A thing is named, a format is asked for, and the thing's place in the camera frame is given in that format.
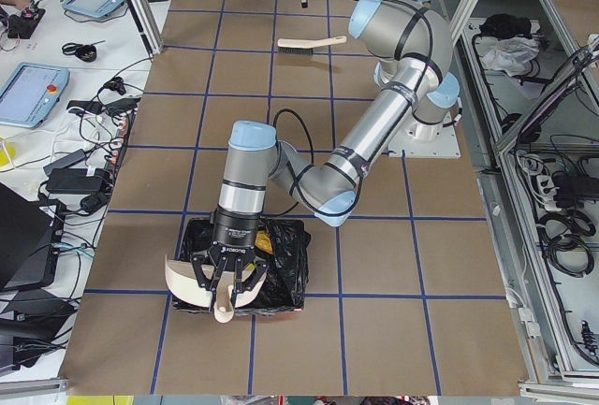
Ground beige hand brush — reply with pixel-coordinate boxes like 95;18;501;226
277;36;347;55

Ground aluminium frame post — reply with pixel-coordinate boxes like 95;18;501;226
125;0;163;57

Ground coiled black cables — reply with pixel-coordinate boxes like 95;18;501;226
537;208;595;280

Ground white crumpled cloth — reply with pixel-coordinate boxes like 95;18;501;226
481;36;540;77

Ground black cloth bundle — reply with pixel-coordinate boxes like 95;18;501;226
479;13;532;39

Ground beige plastic dustpan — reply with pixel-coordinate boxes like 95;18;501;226
165;251;269;324

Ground black power adapter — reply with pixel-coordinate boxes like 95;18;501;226
46;168;110;195

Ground blue teach pendant near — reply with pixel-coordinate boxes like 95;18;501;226
1;63;70;128

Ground black power strip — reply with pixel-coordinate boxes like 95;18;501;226
105;108;137;178

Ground bin with black bag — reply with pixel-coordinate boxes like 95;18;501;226
171;219;311;316

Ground black laptop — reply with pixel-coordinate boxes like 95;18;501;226
1;185;66;293

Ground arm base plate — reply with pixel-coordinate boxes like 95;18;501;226
387;112;461;159

